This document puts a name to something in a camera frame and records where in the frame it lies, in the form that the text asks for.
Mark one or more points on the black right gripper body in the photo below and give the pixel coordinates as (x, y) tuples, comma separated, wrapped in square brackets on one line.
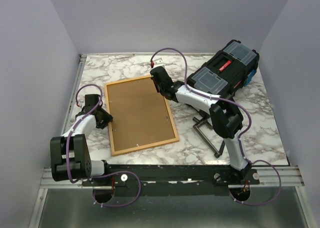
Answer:
[(160, 90)]

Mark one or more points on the black plastic toolbox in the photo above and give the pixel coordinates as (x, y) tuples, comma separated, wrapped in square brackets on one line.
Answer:
[(230, 69)]

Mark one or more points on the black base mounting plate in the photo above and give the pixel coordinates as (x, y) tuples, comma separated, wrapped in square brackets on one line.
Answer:
[(125, 179)]

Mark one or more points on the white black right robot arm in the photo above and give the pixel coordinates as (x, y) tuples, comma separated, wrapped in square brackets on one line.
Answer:
[(225, 115)]

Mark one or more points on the orange wooden picture frame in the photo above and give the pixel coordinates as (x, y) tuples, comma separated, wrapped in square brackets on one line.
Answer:
[(142, 117)]

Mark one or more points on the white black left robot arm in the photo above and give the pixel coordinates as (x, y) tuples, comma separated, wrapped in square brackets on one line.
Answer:
[(69, 153)]

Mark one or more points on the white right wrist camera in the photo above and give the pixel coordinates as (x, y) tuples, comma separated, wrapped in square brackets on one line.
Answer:
[(157, 63)]

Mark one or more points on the aluminium extrusion rail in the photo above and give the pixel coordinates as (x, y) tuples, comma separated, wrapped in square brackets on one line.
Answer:
[(263, 176)]

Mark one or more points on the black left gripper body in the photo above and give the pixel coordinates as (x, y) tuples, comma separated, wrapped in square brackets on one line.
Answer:
[(105, 118)]

